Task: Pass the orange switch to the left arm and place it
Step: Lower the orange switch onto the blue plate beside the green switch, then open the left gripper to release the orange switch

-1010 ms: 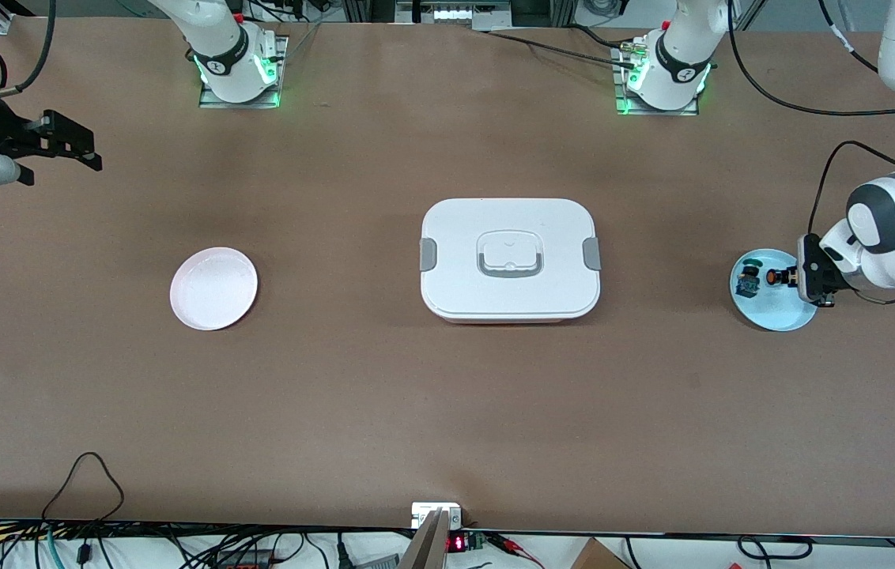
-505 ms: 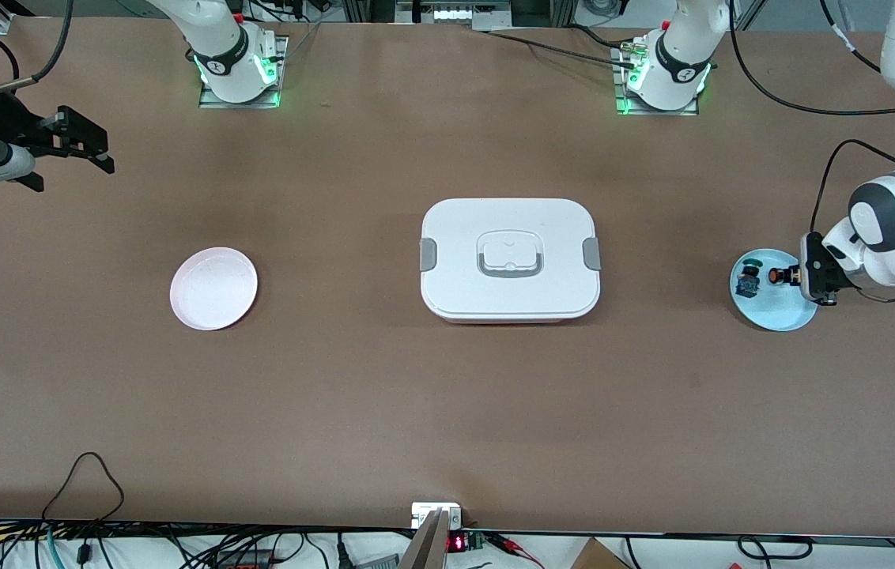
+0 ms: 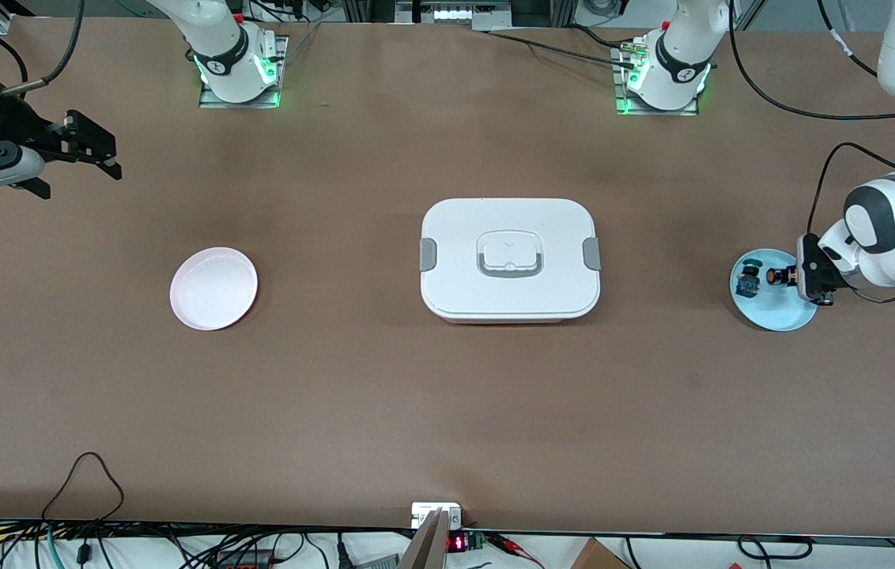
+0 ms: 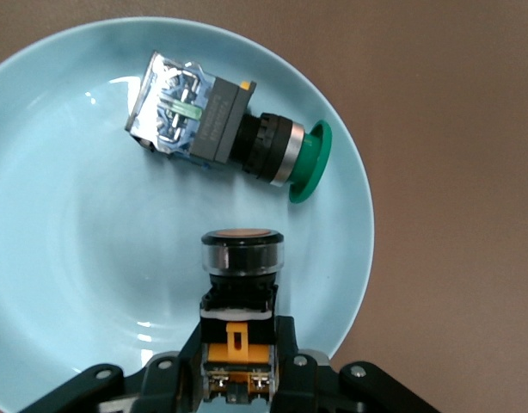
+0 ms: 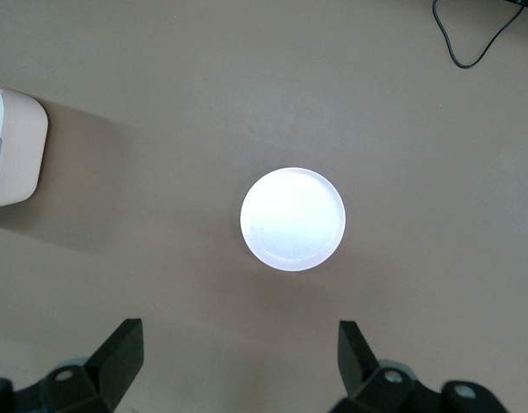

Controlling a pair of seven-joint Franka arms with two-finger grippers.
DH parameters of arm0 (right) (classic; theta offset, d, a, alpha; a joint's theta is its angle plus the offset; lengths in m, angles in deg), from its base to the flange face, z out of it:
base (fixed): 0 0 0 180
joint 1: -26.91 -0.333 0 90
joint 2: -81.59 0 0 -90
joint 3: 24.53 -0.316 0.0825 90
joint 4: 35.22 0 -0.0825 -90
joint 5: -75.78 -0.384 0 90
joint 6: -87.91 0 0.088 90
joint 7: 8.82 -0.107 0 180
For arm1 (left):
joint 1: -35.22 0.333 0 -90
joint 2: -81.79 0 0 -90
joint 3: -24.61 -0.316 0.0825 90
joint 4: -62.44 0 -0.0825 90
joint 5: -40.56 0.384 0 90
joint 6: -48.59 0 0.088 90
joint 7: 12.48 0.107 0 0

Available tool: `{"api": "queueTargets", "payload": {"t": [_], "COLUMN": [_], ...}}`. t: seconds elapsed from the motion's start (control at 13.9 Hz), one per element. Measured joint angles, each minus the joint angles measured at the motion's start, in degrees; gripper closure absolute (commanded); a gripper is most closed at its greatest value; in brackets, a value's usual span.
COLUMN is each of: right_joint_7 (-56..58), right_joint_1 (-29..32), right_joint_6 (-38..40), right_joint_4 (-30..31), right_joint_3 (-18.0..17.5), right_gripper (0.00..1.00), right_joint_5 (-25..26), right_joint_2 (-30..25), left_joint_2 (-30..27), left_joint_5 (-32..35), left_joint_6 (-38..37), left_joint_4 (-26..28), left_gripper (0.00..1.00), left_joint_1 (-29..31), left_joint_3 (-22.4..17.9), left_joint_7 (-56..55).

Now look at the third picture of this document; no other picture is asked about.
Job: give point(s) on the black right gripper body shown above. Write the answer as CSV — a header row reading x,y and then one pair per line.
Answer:
x,y
14,120

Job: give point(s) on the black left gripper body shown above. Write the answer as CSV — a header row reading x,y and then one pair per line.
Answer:
x,y
812,272

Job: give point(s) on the orange push-button switch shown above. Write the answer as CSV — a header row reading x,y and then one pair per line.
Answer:
x,y
776,276

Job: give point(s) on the white lunch box grey clips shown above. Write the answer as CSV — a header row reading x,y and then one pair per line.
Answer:
x,y
511,296

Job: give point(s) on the light blue round plate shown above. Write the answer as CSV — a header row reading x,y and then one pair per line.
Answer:
x,y
779,312

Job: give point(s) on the pink round plate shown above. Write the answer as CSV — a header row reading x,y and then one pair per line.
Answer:
x,y
214,296

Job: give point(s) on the brown cardboard piece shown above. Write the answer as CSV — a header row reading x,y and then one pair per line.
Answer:
x,y
598,557

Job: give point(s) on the metal control unit with lights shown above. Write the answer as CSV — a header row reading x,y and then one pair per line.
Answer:
x,y
455,14

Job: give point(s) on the red and black clip leads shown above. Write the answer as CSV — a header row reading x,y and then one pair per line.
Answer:
x,y
507,544

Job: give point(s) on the red digit display module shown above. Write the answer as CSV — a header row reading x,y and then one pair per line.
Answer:
x,y
457,543

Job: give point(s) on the black hub with red ports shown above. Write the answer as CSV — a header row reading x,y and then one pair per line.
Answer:
x,y
246,561

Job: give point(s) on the green push-button switch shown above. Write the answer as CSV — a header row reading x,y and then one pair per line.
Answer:
x,y
748,283

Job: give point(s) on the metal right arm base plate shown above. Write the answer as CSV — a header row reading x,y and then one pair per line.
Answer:
x,y
280,55

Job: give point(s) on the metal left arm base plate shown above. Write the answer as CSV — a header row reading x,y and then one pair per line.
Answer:
x,y
657,112

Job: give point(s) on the small white switch box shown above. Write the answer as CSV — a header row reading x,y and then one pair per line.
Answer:
x,y
424,512

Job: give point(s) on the grey camera mounting pole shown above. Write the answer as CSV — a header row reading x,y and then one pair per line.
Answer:
x,y
428,549

